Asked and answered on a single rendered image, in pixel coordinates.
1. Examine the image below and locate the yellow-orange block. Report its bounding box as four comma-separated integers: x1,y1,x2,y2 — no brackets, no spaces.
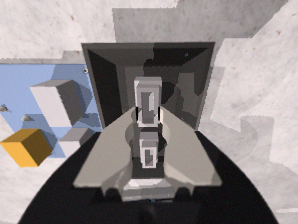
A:
0,129,52,167

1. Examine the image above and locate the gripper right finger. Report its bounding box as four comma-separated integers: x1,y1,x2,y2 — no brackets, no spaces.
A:
158,106,279,224

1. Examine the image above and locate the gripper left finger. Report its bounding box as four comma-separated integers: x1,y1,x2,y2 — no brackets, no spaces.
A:
17,106,138,224

